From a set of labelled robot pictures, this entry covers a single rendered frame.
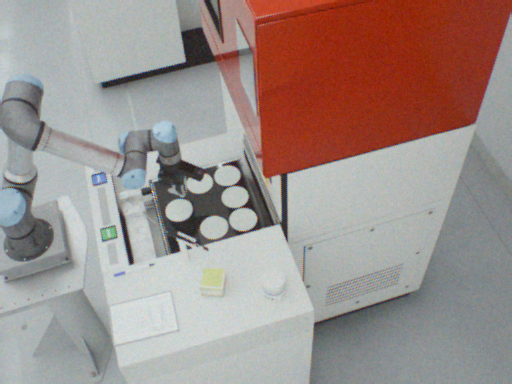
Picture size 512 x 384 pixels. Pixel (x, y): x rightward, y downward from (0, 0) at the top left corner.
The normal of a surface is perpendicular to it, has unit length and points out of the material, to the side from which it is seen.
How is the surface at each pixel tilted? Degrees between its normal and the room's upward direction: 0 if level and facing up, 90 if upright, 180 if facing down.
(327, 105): 90
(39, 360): 0
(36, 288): 0
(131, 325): 0
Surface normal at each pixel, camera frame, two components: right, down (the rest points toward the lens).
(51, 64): -0.04, -0.62
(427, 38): 0.29, 0.74
